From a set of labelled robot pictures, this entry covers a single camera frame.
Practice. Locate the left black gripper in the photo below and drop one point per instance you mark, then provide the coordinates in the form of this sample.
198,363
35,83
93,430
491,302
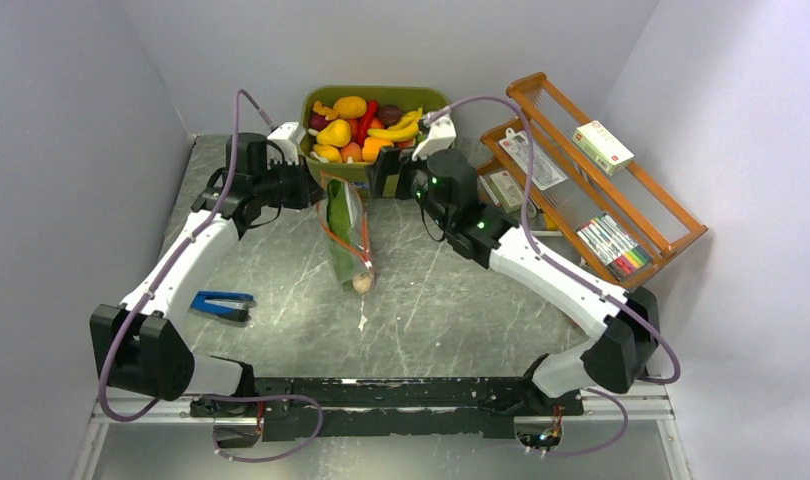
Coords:
308,191

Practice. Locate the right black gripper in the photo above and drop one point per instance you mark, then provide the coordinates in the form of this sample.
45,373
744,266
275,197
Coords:
391,161

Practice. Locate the green leafy vegetable toy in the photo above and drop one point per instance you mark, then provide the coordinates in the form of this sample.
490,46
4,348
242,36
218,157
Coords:
346,263

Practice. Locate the clear zip top bag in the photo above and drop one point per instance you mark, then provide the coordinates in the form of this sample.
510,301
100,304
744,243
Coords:
360,231

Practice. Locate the white garlic toy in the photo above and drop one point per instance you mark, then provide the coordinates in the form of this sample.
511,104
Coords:
362,282

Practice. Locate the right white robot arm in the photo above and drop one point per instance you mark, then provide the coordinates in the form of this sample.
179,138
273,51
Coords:
621,325

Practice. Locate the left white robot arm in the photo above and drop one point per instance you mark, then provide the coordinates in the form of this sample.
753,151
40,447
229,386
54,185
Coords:
136,344

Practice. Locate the orange bell pepper toy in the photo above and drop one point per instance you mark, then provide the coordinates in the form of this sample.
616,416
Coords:
372,146

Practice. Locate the yellow banana toy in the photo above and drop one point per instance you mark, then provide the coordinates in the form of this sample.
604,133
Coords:
407,128

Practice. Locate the dark purple fruit toy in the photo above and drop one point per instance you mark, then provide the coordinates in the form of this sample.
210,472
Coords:
389,115

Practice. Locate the small red chili toy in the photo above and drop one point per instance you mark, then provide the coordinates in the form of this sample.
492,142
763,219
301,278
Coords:
366,121

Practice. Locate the green plastic bin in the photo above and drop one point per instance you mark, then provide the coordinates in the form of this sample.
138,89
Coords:
405,98

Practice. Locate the small white packaged item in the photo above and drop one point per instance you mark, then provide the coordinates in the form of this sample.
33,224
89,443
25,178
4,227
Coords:
508,191

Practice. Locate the blue black pliers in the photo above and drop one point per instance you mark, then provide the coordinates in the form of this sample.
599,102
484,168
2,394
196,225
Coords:
229,306

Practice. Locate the orange wooden rack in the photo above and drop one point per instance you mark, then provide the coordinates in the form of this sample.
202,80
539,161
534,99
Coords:
569,189

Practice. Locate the white green box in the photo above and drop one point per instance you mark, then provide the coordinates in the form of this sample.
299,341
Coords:
608,153

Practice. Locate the colour marker pen set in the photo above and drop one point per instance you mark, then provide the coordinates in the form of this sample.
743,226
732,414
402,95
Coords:
613,246

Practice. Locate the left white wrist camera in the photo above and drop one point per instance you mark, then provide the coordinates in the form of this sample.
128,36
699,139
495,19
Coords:
287,137

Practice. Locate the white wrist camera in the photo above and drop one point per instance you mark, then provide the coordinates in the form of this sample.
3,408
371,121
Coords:
287,137
439,134

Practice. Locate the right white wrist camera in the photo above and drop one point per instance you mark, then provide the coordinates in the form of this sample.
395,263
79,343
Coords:
439,134

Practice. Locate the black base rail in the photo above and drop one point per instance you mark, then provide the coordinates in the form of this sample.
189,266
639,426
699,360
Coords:
293,408

